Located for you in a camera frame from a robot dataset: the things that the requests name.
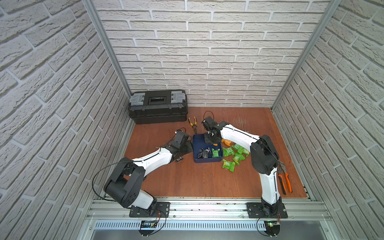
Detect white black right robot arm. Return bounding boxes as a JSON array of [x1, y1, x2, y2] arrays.
[[202, 117, 288, 219]]

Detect green cookie packet front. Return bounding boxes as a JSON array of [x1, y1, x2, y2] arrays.
[[233, 153, 246, 165]]

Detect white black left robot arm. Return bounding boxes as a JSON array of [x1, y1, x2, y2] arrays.
[[104, 130, 193, 217]]

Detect small green cookie packet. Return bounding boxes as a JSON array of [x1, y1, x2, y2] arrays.
[[212, 149, 221, 158]]

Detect yellow handled needle-nose pliers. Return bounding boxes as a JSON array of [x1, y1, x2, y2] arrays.
[[189, 117, 198, 135]]

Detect orange handled pliers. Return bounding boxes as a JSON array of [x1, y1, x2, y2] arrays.
[[278, 161, 293, 195]]

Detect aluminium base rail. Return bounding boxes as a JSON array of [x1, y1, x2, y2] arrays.
[[78, 198, 341, 240]]

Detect large orange cookie packet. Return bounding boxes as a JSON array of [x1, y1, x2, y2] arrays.
[[222, 139, 233, 147]]

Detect green cookie packet back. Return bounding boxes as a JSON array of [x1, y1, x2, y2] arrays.
[[232, 144, 250, 156]]

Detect dark blue storage box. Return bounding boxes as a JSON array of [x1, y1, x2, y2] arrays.
[[193, 134, 223, 163]]

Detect black checkered cookie packet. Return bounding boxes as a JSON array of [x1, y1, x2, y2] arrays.
[[175, 157, 184, 163]]

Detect black toolbox grey latches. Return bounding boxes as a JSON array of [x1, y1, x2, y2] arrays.
[[128, 90, 188, 125]]

